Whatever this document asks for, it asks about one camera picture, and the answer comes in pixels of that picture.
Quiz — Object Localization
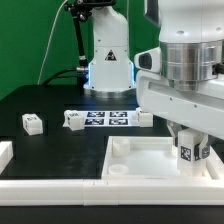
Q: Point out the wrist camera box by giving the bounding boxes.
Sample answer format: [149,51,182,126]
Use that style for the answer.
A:
[134,47,161,73]

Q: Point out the white cable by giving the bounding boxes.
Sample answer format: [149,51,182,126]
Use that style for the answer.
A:
[37,0,69,86]

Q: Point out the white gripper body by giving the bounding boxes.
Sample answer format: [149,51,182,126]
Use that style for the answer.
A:
[136,71,224,140]

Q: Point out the fiducial marker sheet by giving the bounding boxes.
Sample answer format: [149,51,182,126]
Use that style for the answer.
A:
[72,110,139,127]

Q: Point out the black camera stand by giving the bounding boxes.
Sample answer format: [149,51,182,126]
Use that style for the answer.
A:
[64,0,116,88]

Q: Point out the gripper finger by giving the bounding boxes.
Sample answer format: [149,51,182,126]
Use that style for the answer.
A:
[198,134,211,159]
[167,120,182,146]

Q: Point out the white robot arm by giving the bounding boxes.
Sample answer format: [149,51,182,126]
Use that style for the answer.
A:
[135,0,224,160]

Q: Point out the black cables at base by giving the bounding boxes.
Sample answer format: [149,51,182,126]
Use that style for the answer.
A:
[42,67,90,87]

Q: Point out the white square tabletop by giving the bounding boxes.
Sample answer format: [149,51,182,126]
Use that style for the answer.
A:
[101,136,224,180]

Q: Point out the white U-shaped fence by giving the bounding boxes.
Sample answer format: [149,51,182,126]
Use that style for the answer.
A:
[0,139,224,207]

